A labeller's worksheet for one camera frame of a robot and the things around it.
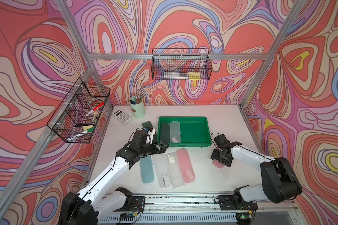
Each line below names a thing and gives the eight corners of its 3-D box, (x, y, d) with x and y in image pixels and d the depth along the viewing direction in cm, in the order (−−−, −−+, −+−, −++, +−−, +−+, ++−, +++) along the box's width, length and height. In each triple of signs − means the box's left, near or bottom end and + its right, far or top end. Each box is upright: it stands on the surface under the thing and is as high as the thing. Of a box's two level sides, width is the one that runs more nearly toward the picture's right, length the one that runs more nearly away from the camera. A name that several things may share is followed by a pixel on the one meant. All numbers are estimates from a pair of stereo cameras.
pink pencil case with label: (184, 183, 82) (185, 182, 81) (176, 150, 96) (176, 149, 94) (196, 180, 83) (197, 179, 82) (186, 148, 97) (186, 147, 95)
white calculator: (112, 115, 117) (111, 113, 115) (119, 110, 121) (119, 108, 119) (125, 125, 110) (124, 123, 108) (133, 119, 114) (132, 117, 112)
